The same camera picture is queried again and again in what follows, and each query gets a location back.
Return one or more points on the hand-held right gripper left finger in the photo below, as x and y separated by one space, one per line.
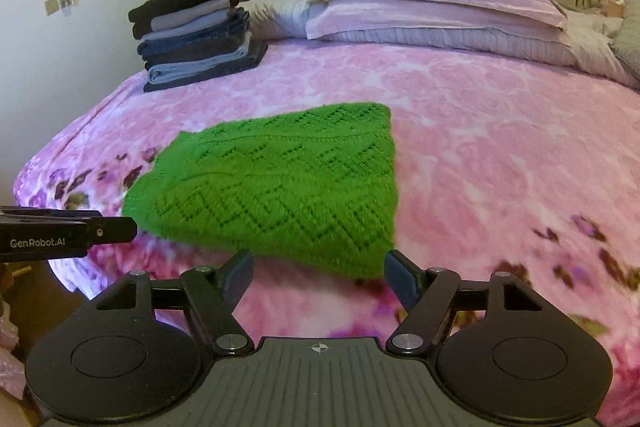
239 279

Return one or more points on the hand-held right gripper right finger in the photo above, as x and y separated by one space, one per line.
400 279

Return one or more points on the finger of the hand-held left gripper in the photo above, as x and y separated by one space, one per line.
50 214
112 229

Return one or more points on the green knit sweater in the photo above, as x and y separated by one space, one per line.
280 187

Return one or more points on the pink plastic bag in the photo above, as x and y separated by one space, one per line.
10 367

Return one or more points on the pink floral blanket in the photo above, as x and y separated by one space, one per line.
500 157

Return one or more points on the stack of folded clothes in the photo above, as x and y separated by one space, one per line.
195 37

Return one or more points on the lavender striped quilt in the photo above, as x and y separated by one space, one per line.
450 44

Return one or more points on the grey square pillow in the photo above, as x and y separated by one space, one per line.
627 42

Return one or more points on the gold wall switch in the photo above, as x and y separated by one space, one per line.
52 6

